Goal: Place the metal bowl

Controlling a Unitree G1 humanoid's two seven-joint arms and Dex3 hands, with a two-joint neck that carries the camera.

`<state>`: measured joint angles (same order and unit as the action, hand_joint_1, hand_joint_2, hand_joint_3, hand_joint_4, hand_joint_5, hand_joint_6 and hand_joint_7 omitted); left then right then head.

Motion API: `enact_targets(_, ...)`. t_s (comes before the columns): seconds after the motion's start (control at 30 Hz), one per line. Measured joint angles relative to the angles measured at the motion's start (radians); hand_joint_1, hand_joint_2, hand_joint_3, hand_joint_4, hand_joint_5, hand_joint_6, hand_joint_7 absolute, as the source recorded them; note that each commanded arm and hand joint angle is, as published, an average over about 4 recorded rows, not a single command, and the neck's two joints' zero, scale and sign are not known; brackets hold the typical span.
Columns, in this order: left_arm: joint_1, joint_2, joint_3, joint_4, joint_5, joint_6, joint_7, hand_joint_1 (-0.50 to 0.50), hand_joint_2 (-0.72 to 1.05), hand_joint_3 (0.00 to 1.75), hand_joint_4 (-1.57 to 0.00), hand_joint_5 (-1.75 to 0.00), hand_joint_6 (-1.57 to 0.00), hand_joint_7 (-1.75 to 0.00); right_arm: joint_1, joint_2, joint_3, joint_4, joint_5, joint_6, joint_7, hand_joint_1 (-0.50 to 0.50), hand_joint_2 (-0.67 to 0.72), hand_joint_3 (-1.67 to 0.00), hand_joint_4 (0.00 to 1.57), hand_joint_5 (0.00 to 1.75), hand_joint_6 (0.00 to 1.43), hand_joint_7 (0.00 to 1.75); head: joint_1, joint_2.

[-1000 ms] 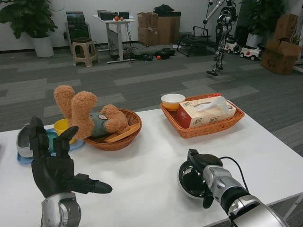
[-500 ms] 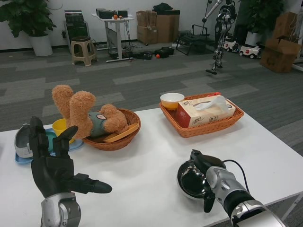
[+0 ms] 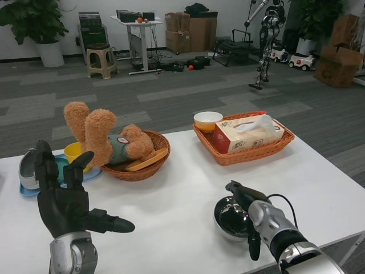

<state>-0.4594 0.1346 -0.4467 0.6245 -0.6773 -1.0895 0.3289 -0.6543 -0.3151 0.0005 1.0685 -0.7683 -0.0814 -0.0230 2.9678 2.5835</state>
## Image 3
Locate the brown teddy bear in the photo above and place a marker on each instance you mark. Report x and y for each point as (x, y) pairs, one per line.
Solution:
(97, 134)

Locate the black folding frame cot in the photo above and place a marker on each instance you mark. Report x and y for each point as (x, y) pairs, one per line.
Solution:
(233, 48)

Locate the black floor case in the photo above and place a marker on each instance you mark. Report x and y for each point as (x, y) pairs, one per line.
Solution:
(199, 62)

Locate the rectangular wicker basket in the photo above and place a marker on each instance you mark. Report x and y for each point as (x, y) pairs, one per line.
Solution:
(256, 155)

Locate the open brown cardboard boxes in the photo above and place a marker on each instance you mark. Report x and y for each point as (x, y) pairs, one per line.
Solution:
(336, 57)

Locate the black equipment rack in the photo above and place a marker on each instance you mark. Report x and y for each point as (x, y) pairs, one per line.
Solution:
(92, 31)

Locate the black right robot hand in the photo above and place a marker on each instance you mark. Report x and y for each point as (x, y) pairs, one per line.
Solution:
(245, 194)

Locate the orange tissue box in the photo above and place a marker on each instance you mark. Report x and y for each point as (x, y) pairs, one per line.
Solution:
(242, 140)

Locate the stacked small cardboard boxes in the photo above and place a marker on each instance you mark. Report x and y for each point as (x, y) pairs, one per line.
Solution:
(176, 32)

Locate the orange flat plate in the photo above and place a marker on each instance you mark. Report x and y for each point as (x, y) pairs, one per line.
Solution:
(148, 161)

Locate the large green potted plant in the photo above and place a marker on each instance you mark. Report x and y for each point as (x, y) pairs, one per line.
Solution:
(31, 20)

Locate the silver black humanoid robot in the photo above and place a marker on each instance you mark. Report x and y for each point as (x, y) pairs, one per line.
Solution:
(268, 42)

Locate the large brown cardboard box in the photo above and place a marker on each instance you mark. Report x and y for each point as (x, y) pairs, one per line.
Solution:
(204, 32)

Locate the white plant pot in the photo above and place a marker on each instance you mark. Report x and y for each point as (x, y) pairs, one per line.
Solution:
(50, 54)
(305, 45)

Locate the green leafy potted plant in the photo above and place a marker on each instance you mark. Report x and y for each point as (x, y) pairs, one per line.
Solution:
(316, 17)

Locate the beige plastic stool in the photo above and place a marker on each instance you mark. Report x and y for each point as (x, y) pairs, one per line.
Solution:
(101, 61)

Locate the black bag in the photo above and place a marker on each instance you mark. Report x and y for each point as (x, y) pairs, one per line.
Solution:
(196, 7)

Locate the white toy car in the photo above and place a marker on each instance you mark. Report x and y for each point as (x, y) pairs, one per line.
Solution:
(279, 54)
(301, 60)

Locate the light blue plastic tray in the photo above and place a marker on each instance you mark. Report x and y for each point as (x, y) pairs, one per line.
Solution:
(28, 192)

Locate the teal plastic dish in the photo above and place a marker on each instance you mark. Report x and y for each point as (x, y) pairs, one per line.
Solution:
(62, 168)

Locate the yellow plastic cup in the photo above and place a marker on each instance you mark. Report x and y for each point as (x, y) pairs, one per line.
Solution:
(73, 152)

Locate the shiny metal bowl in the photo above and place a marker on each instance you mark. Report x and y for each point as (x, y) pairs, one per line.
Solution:
(231, 217)

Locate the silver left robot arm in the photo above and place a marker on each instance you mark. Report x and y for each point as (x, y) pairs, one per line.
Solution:
(71, 254)

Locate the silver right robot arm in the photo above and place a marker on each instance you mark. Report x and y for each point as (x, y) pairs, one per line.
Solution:
(279, 231)

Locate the black equipment box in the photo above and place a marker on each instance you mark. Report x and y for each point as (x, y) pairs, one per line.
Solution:
(149, 16)
(129, 15)

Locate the white and orange bowl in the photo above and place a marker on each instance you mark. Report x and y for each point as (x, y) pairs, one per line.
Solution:
(207, 121)

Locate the round wicker basket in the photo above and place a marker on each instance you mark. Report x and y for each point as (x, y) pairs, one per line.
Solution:
(159, 154)

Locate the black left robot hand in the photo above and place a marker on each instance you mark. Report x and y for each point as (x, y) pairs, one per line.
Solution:
(62, 202)

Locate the white standing desk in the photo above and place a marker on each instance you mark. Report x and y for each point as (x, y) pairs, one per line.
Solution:
(141, 40)

